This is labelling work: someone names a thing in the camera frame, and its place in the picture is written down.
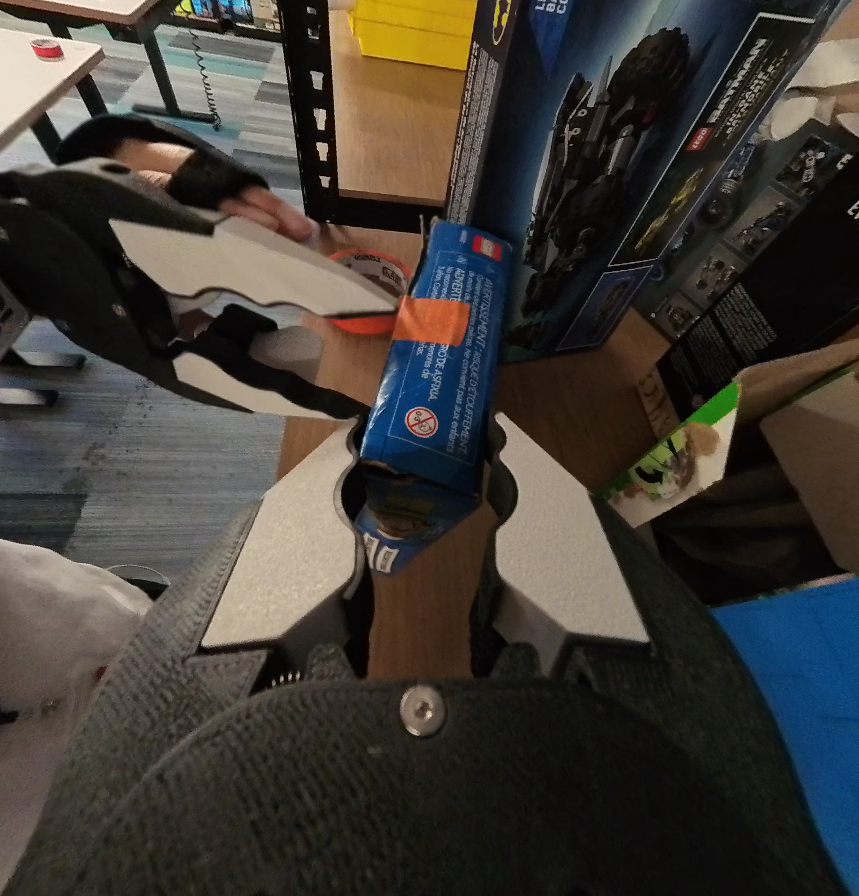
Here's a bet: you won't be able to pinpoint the black metal rack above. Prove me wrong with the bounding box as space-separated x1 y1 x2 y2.
280 0 451 235

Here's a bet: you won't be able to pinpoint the black racing car toy box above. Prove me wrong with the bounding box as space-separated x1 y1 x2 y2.
637 56 859 340

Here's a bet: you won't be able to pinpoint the orange tape strip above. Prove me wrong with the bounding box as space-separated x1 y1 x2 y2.
392 294 469 352

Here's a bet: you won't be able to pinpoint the black toy box yellow emblem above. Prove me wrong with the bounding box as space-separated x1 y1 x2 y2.
465 0 846 368

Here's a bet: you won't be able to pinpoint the person's left hand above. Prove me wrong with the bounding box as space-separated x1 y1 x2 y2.
129 166 318 242

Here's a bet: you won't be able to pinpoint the large blue toy box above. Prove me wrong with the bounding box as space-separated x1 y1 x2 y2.
707 567 859 896

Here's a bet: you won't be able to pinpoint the red yellow storage bins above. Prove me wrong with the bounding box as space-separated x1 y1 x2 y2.
346 0 482 67

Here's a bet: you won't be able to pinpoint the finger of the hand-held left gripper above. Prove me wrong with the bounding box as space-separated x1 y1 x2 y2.
108 215 405 323
168 348 374 421

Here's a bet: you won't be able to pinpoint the dark blue toy box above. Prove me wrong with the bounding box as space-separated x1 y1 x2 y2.
651 126 859 438

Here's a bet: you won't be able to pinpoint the dark wooden shelf board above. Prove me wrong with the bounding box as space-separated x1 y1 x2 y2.
276 210 685 683

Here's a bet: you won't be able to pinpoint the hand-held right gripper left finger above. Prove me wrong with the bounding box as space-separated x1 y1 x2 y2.
202 425 370 655

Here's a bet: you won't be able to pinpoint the orange tape roll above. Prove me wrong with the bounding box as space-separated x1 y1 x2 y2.
325 250 412 340

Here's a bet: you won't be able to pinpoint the green white toy box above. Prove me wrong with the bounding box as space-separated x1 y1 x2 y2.
595 336 859 578

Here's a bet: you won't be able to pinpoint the small blue toy box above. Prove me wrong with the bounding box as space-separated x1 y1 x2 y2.
353 217 518 579

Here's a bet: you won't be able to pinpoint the brown wooden shelf board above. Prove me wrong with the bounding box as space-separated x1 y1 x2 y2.
329 12 475 214

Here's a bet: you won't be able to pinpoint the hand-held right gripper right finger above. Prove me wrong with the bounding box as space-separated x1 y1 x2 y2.
475 411 647 676

